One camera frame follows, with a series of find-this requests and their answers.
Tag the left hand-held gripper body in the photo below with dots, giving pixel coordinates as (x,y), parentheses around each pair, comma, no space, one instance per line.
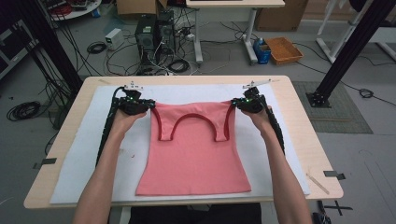
(132,104)

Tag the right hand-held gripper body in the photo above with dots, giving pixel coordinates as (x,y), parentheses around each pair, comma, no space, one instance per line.
(255,101)

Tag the pink tank top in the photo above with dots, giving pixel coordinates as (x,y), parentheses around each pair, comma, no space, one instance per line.
(193,161)

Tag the person's left hand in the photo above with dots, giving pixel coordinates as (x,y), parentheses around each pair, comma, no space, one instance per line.
(126,123)

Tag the person's right hand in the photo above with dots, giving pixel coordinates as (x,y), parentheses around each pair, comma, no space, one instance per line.
(263,119)

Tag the blue box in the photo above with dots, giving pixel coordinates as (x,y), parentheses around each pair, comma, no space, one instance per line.
(262,53)

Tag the orange basket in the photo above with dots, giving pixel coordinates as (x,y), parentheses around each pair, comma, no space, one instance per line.
(283,51)

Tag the black computer tower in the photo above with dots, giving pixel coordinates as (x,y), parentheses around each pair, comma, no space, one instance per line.
(145,40)
(166,31)

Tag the small white box device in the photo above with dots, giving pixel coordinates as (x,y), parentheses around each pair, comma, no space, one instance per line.
(113,39)

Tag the white table mat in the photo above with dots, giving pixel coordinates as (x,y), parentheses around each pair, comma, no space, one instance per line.
(77,168)

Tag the large cardboard box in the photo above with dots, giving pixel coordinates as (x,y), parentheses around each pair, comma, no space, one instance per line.
(280,15)

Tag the grey floor mat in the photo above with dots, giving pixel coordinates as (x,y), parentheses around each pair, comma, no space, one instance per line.
(345,115)

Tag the white desk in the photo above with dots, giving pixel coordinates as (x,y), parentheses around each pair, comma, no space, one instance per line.
(233,3)

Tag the grey tape piece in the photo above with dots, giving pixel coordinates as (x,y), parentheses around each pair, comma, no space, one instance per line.
(331,174)
(48,161)

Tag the round white table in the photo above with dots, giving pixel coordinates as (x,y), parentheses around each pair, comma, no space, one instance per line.
(77,11)

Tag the person's dark clothing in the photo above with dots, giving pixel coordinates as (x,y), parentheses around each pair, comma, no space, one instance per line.
(193,216)

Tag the grey shelf rack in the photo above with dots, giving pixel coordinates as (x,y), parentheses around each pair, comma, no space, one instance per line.
(12,53)

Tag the black cross floor tape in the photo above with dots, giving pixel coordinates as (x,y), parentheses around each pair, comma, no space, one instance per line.
(337,207)

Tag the black metal post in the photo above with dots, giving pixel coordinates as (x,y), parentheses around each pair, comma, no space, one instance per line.
(53,43)
(351,46)

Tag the white stand frame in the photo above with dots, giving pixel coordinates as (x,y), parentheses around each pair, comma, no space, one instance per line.
(337,37)

